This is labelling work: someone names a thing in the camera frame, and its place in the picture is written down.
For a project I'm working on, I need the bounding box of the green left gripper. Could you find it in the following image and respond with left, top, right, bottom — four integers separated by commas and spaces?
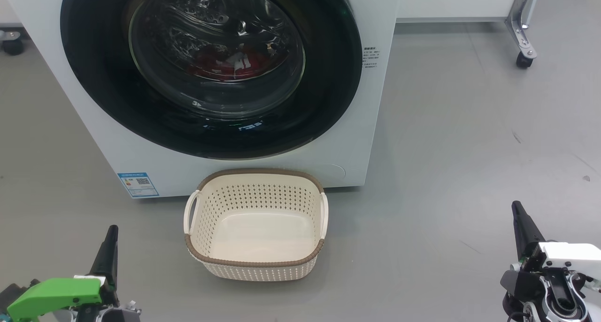
7, 225, 140, 322

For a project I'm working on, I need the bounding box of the beige perforated laundry basket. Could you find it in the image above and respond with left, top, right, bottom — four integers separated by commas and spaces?
183, 168, 329, 282

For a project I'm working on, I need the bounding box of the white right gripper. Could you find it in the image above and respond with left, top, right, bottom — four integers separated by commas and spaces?
511, 200, 601, 285

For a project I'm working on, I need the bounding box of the red basketball jersey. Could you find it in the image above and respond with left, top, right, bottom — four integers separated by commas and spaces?
185, 45, 282, 81

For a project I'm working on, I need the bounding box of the white front-load washing machine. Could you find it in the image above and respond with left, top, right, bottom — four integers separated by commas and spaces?
0, 0, 404, 200

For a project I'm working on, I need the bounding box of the white cabinet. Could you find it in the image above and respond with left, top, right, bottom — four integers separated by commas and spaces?
397, 0, 524, 23

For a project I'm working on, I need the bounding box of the silver metal cart leg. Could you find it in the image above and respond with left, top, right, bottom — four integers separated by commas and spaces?
505, 0, 541, 60

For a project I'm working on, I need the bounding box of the blue energy label sticker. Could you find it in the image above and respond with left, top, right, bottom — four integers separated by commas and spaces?
117, 172, 159, 199

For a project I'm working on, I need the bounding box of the black-rimmed glass washer door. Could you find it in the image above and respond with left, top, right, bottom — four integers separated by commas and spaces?
60, 0, 363, 161

